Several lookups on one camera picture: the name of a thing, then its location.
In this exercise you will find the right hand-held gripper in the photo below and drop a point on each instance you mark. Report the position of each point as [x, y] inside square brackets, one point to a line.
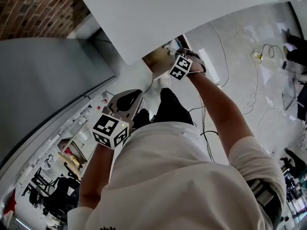
[181, 66]

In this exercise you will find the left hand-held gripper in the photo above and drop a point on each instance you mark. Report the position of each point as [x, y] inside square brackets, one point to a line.
[120, 104]

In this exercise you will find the person's left forearm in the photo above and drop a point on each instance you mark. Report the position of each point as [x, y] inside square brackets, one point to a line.
[98, 174]

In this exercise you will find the person's right forearm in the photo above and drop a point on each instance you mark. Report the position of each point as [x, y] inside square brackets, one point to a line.
[220, 109]

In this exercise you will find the person's white shoe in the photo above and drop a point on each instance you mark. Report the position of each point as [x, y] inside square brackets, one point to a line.
[165, 81]

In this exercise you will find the person's black trousers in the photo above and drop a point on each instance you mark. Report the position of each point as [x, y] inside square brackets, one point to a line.
[170, 106]

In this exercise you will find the white cabinet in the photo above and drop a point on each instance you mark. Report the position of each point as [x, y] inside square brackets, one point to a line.
[168, 13]

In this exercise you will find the round yellow wooden stool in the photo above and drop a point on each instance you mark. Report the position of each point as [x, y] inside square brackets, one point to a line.
[72, 159]

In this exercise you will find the white socket with yellow plug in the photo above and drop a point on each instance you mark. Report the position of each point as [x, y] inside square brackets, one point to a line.
[257, 56]

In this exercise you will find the large grey cabinet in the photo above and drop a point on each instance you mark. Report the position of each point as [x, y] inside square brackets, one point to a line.
[48, 75]

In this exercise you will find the white metal shelf rack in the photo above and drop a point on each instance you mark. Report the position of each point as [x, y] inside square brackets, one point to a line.
[48, 142]

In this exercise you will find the person's white shirt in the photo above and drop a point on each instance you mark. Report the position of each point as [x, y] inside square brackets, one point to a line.
[172, 183]

